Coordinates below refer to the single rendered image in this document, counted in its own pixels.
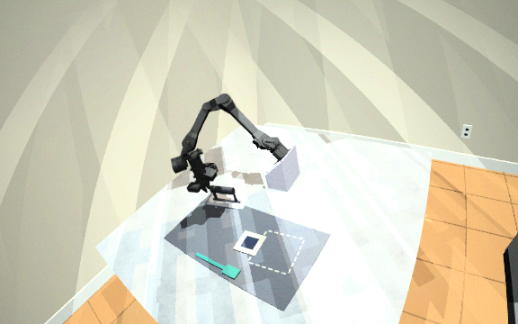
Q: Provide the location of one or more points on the turquoise flat bar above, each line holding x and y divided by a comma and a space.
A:
227, 270

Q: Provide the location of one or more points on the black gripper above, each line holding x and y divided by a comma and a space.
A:
198, 184

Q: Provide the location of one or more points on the peach square tile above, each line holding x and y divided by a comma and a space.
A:
250, 243

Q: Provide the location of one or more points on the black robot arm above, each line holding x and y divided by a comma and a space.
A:
225, 103

